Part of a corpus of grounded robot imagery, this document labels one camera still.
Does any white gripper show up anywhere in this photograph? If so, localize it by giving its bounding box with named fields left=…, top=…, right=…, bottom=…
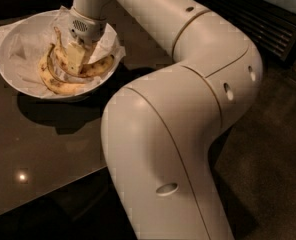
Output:
left=67, top=8, right=106, bottom=75

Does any grey square table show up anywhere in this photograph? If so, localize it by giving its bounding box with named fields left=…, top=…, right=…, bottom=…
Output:
left=0, top=0, right=176, bottom=240

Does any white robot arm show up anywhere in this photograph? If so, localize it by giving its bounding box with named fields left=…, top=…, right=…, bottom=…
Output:
left=72, top=0, right=263, bottom=240

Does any white bowl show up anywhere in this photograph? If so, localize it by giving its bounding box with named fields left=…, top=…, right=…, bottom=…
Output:
left=0, top=7, right=125, bottom=101

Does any yellow banana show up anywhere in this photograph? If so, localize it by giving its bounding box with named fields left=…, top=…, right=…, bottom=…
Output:
left=38, top=43, right=84, bottom=95
left=54, top=27, right=114, bottom=78

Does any white paper bowl liner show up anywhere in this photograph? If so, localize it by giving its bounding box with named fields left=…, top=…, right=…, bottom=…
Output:
left=0, top=7, right=125, bottom=100

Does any black slatted appliance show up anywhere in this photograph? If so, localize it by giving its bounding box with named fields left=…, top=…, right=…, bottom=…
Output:
left=197, top=0, right=296, bottom=67

